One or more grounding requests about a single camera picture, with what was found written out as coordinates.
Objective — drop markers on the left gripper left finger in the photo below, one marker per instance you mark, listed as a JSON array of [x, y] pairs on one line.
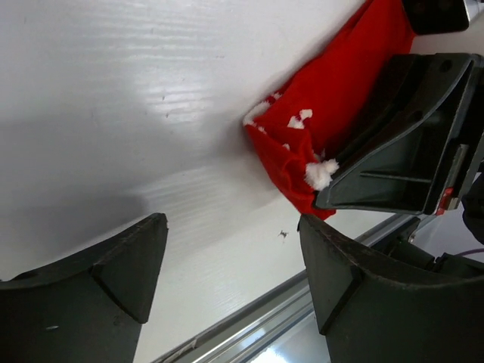
[[87, 307]]

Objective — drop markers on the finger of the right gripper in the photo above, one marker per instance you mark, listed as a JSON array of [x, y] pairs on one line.
[[418, 141]]

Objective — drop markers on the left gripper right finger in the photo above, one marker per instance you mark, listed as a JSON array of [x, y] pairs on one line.
[[383, 299]]

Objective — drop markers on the red sock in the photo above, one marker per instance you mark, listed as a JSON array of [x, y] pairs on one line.
[[298, 130]]

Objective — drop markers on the aluminium mounting rail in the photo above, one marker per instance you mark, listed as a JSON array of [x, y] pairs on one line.
[[266, 330]]

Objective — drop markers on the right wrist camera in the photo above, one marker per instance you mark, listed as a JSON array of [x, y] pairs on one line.
[[430, 17]]

